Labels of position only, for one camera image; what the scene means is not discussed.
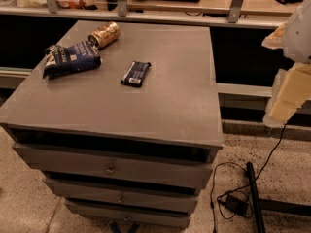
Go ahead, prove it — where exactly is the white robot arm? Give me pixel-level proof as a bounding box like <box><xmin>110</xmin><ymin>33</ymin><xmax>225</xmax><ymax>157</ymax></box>
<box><xmin>262</xmin><ymin>0</ymin><xmax>311</xmax><ymax>127</ymax></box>

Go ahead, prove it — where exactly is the black metal stand leg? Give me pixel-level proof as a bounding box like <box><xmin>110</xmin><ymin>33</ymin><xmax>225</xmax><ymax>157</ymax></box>
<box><xmin>246</xmin><ymin>162</ymin><xmax>311</xmax><ymax>233</ymax></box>

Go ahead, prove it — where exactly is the bottom grey drawer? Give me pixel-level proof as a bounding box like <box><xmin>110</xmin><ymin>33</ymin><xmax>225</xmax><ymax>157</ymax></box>
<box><xmin>65</xmin><ymin>200</ymin><xmax>190</xmax><ymax>228</ymax></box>

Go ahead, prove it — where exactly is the dark blue chip bag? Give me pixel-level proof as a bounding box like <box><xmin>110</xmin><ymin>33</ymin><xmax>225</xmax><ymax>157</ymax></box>
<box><xmin>43</xmin><ymin>41</ymin><xmax>102</xmax><ymax>79</ymax></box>

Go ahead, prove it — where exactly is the middle grey drawer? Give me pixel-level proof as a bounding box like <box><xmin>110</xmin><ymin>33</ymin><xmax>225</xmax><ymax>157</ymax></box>
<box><xmin>45</xmin><ymin>178</ymin><xmax>198</xmax><ymax>215</ymax></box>

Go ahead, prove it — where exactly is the metal railing frame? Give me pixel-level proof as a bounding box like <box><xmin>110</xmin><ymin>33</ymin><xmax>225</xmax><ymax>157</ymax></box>
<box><xmin>0</xmin><ymin>0</ymin><xmax>299</xmax><ymax>25</ymax></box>

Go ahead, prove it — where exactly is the gold soda can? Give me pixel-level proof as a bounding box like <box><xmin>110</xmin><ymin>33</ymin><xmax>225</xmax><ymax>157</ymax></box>
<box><xmin>88</xmin><ymin>21</ymin><xmax>121</xmax><ymax>49</ymax></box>

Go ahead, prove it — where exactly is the top grey drawer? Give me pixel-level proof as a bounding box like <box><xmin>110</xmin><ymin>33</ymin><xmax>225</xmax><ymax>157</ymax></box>
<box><xmin>13</xmin><ymin>143</ymin><xmax>212</xmax><ymax>190</ymax></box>

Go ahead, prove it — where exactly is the black cable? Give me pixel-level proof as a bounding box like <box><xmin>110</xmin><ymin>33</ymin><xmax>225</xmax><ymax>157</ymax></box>
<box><xmin>209</xmin><ymin>123</ymin><xmax>288</xmax><ymax>233</ymax></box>

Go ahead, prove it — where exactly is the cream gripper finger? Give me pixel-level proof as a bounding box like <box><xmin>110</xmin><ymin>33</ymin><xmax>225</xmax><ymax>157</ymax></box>
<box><xmin>263</xmin><ymin>63</ymin><xmax>311</xmax><ymax>127</ymax></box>
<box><xmin>261</xmin><ymin>23</ymin><xmax>287</xmax><ymax>50</ymax></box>

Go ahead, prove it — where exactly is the black power adapter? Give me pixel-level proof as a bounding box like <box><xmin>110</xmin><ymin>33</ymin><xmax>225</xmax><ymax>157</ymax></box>
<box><xmin>225</xmin><ymin>195</ymin><xmax>248</xmax><ymax>216</ymax></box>

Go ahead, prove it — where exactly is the grey drawer cabinet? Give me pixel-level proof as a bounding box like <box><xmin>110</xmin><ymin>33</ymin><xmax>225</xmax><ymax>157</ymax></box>
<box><xmin>0</xmin><ymin>19</ymin><xmax>225</xmax><ymax>229</ymax></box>

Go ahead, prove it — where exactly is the grey drawer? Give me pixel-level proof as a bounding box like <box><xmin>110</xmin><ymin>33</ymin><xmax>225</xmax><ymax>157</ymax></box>
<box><xmin>45</xmin><ymin>178</ymin><xmax>198</xmax><ymax>215</ymax></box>
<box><xmin>13</xmin><ymin>143</ymin><xmax>212</xmax><ymax>190</ymax></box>
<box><xmin>65</xmin><ymin>200</ymin><xmax>190</xmax><ymax>228</ymax></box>

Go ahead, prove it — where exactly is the dark blue rxbar wrapper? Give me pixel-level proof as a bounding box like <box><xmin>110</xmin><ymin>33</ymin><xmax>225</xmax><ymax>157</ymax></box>
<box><xmin>121</xmin><ymin>61</ymin><xmax>151</xmax><ymax>87</ymax></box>

